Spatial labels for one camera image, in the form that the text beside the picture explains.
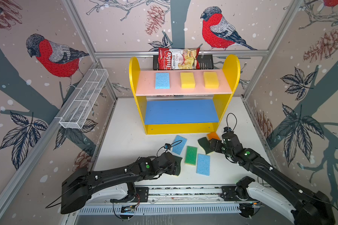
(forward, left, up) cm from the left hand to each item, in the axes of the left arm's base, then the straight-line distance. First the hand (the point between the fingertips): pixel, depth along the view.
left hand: (174, 166), depth 77 cm
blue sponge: (+13, -3, -6) cm, 15 cm away
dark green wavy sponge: (+6, -3, -6) cm, 9 cm away
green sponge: (+8, -11, -5) cm, 14 cm away
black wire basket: (+61, -23, +28) cm, 71 cm away
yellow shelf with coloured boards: (+56, -9, -6) cm, 57 cm away
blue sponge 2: (+3, -18, -6) cm, 19 cm away
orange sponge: (+23, -28, -7) cm, 37 cm away
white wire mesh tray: (+22, +51, +24) cm, 60 cm away
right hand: (+11, -23, +2) cm, 26 cm away
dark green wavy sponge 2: (+15, -21, -4) cm, 26 cm away
